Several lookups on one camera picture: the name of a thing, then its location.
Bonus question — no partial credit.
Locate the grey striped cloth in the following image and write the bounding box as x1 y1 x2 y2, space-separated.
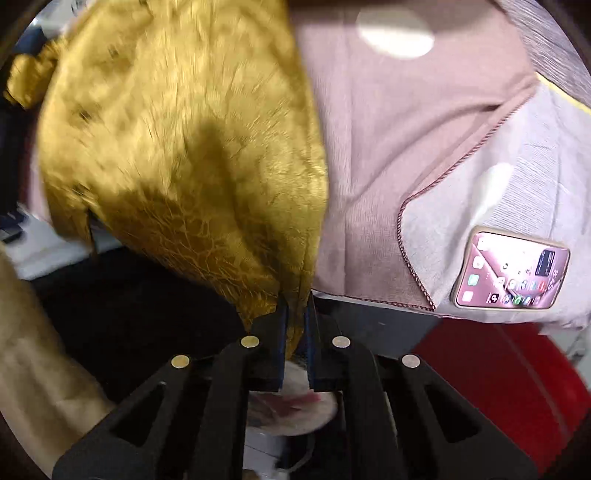
496 0 591 114

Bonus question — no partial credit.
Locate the red box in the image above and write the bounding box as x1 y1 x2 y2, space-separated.
413 318 591 474

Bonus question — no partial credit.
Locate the smartphone with pink case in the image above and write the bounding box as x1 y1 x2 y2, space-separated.
451 226 571 311

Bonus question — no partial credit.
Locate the white round object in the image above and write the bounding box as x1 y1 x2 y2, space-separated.
247 360 339 437

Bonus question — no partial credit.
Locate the beige cloth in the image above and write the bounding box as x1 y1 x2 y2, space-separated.
0 244 116 476

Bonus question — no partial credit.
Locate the gold jacket with black collar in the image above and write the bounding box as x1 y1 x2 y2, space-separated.
4 0 329 361

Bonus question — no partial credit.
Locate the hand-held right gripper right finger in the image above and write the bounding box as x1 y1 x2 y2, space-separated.
304 295 539 480

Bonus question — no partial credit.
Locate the pink polka dot bed sheet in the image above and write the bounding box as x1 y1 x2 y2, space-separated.
28 0 541 311

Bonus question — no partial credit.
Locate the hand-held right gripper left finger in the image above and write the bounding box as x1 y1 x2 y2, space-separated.
53 295 290 480

